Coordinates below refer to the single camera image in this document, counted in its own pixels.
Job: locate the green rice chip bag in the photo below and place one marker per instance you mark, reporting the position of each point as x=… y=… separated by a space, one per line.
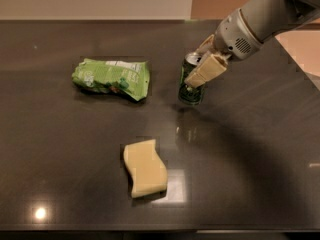
x=113 y=76

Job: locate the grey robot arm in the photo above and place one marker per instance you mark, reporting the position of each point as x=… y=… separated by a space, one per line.
x=278 y=16

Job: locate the yellow sponge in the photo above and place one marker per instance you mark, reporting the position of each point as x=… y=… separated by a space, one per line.
x=147 y=170

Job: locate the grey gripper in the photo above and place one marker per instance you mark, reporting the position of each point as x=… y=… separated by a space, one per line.
x=234 y=37

